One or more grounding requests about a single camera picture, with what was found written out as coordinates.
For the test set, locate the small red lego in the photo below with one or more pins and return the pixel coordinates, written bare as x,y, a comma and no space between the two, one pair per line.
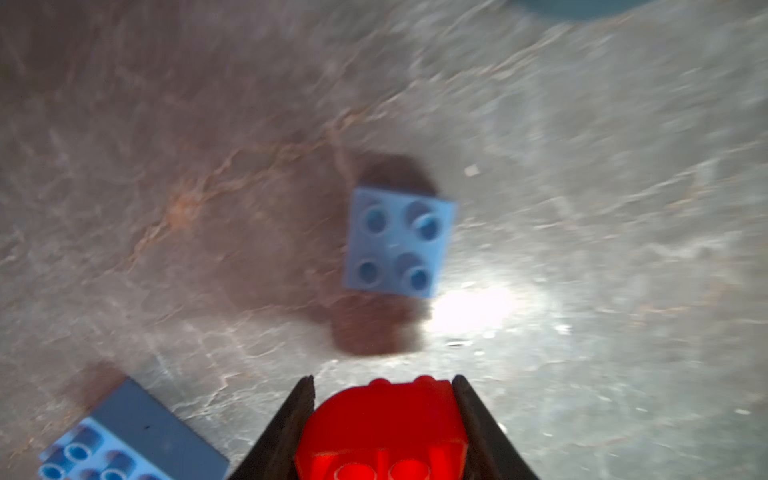
385,430

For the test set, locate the blue long lego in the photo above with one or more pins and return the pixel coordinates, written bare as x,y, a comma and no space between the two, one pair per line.
131,435

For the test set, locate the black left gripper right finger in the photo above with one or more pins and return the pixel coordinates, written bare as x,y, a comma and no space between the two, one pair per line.
490,454

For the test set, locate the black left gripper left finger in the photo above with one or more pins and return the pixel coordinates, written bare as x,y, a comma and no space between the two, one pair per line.
272,455

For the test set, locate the small blue lego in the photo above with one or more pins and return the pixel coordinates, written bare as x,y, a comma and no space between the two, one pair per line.
397,241

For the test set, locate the teal plastic bin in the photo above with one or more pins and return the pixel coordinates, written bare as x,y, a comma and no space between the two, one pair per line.
581,10

